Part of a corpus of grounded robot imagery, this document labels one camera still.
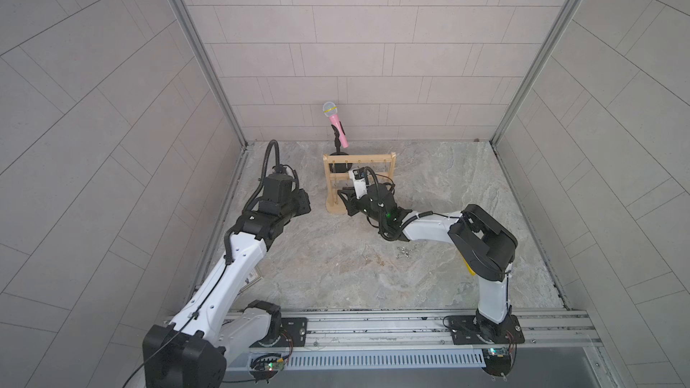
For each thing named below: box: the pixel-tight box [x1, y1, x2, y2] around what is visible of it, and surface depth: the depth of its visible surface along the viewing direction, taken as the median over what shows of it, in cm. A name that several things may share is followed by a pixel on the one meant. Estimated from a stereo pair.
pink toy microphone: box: [322, 101, 349, 150], surface depth 95 cm
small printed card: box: [243, 270, 263, 285], surface depth 80 cm
